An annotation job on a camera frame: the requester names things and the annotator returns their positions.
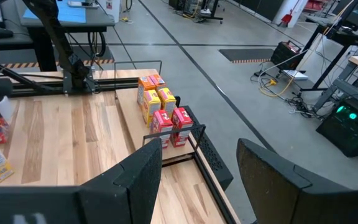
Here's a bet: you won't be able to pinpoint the black metal shelf end bracket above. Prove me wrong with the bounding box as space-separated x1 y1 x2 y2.
113 60 163 100
142 123 207 153

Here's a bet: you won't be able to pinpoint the grey desk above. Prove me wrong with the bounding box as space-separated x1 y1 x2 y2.
0 0 116 50

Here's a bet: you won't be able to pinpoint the black perforated shelf back panel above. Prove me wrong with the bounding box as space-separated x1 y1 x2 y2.
174 96 234 191

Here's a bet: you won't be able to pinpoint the black hazard-striped floor mat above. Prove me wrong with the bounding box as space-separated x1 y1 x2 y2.
0 45 115 70
218 48 275 64

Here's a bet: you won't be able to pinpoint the black computer tower green lights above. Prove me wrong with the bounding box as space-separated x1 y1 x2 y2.
315 93 358 158

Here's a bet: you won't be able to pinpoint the white bin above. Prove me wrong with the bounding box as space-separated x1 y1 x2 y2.
105 0 121 23

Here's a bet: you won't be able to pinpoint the black equipment rack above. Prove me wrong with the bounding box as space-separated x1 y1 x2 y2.
168 0 225 25

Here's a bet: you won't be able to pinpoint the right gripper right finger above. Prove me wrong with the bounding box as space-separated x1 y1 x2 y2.
236 139 351 224

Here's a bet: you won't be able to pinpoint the black equipment case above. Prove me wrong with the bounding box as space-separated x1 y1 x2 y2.
270 40 308 71

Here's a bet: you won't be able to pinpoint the yellow cable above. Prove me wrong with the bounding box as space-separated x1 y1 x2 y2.
258 76 295 98

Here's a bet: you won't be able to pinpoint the black standing desk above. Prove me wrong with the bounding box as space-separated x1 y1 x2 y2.
300 18 358 94

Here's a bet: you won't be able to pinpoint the white floor box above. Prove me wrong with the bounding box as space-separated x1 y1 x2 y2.
283 68 310 81

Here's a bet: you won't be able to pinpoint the blue desk mat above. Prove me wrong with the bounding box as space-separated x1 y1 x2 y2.
22 0 87 24

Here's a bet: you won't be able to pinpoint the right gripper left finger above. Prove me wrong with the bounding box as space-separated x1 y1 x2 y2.
79 138 163 224

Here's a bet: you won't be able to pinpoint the black desk leg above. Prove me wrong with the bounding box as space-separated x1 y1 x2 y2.
26 27 58 73

